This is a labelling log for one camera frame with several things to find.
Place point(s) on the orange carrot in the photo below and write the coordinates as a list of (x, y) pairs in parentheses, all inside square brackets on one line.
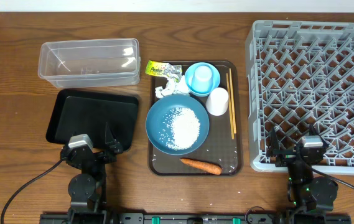
[(204, 166)]

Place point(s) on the white tissue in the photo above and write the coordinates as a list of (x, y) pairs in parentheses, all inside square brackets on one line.
[(172, 88)]

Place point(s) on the clear plastic bin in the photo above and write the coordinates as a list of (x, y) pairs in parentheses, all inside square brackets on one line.
[(90, 63)]

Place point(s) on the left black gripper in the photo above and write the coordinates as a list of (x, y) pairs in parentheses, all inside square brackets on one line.
[(95, 154)]

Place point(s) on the light blue cup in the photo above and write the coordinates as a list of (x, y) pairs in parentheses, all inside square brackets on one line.
[(202, 79)]

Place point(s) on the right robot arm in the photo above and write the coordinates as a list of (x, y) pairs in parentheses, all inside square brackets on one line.
[(312, 196)]

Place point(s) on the light blue bowl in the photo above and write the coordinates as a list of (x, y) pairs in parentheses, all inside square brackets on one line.
[(215, 77)]

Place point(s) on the pink cup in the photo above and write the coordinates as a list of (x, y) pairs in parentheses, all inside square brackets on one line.
[(217, 102)]

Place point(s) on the pile of white rice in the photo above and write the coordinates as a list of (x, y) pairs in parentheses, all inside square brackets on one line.
[(183, 126)]

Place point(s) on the dark blue plate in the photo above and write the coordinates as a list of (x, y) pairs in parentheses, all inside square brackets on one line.
[(155, 127)]

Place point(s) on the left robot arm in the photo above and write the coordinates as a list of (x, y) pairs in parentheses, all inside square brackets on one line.
[(87, 190)]

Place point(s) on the brown serving tray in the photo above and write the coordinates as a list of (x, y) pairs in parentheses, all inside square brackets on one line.
[(219, 148)]

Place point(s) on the grey dishwasher rack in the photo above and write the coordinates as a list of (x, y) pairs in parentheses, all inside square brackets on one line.
[(301, 74)]

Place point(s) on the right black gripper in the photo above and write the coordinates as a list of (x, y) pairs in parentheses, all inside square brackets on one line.
[(290, 155)]

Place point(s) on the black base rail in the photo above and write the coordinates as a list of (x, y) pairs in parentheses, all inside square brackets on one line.
[(139, 218)]

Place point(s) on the black waste tray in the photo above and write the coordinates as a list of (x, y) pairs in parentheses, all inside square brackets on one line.
[(95, 114)]

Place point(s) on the yellow foil snack wrapper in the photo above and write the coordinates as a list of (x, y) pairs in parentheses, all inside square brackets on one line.
[(162, 69)]

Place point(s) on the wooden chopstick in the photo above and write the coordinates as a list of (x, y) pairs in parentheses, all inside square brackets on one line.
[(232, 102), (229, 108)]

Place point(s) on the right wooden chopstick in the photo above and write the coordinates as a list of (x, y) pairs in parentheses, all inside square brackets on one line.
[(232, 102)]

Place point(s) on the left wooden chopstick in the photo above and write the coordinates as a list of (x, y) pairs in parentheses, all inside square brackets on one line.
[(229, 108)]

